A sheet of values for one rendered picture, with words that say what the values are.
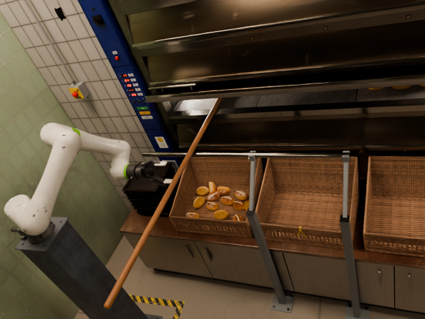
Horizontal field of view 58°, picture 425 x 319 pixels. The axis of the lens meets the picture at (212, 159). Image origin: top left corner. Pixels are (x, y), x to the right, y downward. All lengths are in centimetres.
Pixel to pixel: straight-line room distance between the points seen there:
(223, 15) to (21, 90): 152
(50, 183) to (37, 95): 120
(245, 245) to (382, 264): 78
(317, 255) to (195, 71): 127
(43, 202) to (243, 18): 132
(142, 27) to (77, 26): 45
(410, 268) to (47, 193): 185
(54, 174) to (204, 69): 101
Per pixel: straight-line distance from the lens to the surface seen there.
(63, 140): 192
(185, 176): 273
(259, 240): 225
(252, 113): 238
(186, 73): 235
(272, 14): 201
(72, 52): 275
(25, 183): 295
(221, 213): 257
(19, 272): 302
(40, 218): 197
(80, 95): 284
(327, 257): 232
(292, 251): 235
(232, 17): 208
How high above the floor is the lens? 247
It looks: 38 degrees down
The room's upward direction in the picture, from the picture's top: 22 degrees counter-clockwise
